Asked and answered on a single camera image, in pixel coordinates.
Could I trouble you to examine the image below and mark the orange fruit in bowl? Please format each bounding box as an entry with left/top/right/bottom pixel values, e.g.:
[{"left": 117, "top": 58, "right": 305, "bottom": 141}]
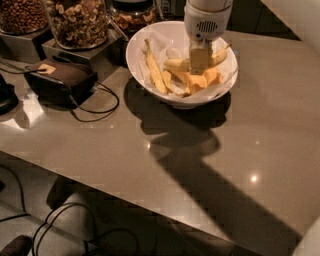
[{"left": 172, "top": 67, "right": 223, "bottom": 95}]

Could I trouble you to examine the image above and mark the black cable on table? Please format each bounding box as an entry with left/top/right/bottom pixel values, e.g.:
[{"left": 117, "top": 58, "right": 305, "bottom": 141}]
[{"left": 0, "top": 56, "right": 121, "bottom": 123}]

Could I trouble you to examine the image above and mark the white ceramic bowl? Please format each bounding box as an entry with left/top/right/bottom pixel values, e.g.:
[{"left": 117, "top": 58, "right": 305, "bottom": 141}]
[{"left": 125, "top": 20, "right": 240, "bottom": 110}]

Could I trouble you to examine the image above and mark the black round object left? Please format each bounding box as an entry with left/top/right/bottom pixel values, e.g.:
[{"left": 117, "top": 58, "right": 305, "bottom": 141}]
[{"left": 0, "top": 74, "right": 19, "bottom": 115}]

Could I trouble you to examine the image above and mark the dark object bottom left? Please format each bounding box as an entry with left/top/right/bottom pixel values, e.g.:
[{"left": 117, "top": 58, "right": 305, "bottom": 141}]
[{"left": 0, "top": 235, "right": 32, "bottom": 256}]

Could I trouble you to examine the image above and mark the glass jar of mixed nuts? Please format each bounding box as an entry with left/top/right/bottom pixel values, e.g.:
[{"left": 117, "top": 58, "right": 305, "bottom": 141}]
[{"left": 43, "top": 0, "right": 108, "bottom": 50}]

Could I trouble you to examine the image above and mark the right metal jar stand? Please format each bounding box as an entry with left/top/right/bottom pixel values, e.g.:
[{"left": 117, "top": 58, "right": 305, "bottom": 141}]
[{"left": 42, "top": 29, "right": 123, "bottom": 80}]

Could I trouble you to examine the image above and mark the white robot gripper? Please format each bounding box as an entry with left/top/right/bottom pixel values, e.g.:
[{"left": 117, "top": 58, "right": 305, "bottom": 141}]
[{"left": 184, "top": 0, "right": 233, "bottom": 75}]

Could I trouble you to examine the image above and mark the long left yellow banana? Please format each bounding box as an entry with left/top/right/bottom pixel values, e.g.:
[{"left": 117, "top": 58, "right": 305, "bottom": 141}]
[{"left": 144, "top": 39, "right": 167, "bottom": 94}]

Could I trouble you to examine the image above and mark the left metal jar stand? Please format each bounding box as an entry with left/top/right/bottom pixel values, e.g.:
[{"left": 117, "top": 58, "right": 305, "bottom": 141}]
[{"left": 0, "top": 27, "right": 53, "bottom": 63}]

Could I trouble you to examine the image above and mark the glass jar of dried fruit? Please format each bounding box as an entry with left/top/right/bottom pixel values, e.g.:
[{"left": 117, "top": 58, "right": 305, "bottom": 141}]
[{"left": 109, "top": 0, "right": 158, "bottom": 33}]

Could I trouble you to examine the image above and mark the black floor cable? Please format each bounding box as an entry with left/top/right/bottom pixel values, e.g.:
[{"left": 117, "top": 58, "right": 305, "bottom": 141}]
[{"left": 0, "top": 163, "right": 141, "bottom": 256}]

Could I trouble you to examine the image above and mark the glass jar of almonds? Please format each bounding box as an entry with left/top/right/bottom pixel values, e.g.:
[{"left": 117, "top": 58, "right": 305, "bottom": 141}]
[{"left": 0, "top": 0, "right": 48, "bottom": 35}]

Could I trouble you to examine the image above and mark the metal jar stand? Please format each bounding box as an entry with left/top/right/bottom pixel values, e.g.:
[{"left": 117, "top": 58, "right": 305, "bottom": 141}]
[
  {"left": 42, "top": 29, "right": 123, "bottom": 80},
  {"left": 0, "top": 27, "right": 53, "bottom": 63}
]

